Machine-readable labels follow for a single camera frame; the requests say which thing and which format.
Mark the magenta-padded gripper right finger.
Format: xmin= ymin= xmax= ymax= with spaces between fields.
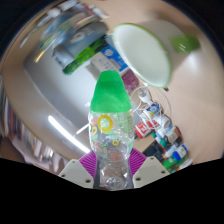
xmin=128 ymin=148 xmax=171 ymax=189

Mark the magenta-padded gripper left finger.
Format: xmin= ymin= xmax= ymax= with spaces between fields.
xmin=58 ymin=148 xmax=100 ymax=190

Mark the clear bottle with green cap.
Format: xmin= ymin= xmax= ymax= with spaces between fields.
xmin=88 ymin=70 xmax=135 ymax=191

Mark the white tube lamp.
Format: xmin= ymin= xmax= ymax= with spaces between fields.
xmin=47 ymin=114 xmax=92 ymax=154

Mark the wooden shelf unit with books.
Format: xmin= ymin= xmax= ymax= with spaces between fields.
xmin=0 ymin=76 xmax=73 ymax=171

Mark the white charger block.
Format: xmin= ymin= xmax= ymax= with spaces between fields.
xmin=138 ymin=88 xmax=152 ymax=103

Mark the magenta box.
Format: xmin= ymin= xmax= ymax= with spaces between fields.
xmin=121 ymin=70 xmax=140 ymax=95

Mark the green glass bottle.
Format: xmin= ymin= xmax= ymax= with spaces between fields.
xmin=63 ymin=35 xmax=108 ymax=75

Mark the white and blue carton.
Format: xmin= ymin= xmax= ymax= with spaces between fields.
xmin=87 ymin=44 xmax=130 ymax=77

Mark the grey shaker bottle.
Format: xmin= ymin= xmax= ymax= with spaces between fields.
xmin=52 ymin=22 xmax=98 ymax=68

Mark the white cable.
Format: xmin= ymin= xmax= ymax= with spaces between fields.
xmin=130 ymin=84 xmax=173 ymax=134

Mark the white cup with green handle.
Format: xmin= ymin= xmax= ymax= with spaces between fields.
xmin=111 ymin=18 xmax=202 ymax=90

